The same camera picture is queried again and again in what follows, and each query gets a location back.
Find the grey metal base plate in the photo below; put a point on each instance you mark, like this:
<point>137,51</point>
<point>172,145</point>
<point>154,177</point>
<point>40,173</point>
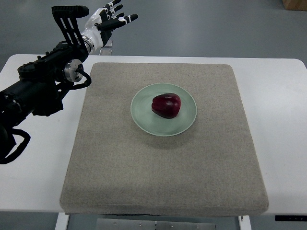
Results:
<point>126,224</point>

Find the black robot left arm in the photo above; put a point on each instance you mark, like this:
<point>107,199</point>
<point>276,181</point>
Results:
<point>44,83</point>

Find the white table leg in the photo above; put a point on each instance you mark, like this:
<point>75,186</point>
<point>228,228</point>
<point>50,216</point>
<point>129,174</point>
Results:
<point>244,223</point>
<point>62,221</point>

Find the red apple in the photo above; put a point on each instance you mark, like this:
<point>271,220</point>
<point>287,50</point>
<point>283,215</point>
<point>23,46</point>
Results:
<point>166,105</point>

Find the light green plate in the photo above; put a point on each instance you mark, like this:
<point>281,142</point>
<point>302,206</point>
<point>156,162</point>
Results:
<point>148,121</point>

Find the beige fabric mat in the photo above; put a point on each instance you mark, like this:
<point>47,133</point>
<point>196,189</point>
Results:
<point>211,169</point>

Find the white table leg right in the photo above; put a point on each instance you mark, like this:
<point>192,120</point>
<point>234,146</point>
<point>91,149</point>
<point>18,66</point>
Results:
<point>244,223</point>

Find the white table leg left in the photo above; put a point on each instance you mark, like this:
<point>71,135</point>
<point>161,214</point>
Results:
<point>62,221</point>

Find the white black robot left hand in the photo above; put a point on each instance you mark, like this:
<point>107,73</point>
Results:
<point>99,27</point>

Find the clear plastic floor piece far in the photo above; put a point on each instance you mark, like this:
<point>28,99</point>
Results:
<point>109,43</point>

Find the cardboard box corner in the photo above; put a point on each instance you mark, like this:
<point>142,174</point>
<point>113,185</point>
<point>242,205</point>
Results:
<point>295,5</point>

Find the clear plastic floor piece near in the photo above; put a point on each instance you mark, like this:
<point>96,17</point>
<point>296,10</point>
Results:
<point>105,52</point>

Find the clear plastic floor piece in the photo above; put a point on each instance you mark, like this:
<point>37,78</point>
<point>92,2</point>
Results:
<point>105,52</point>
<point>109,43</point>

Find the black table control panel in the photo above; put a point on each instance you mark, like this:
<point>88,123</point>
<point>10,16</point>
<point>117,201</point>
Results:
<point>293,218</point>

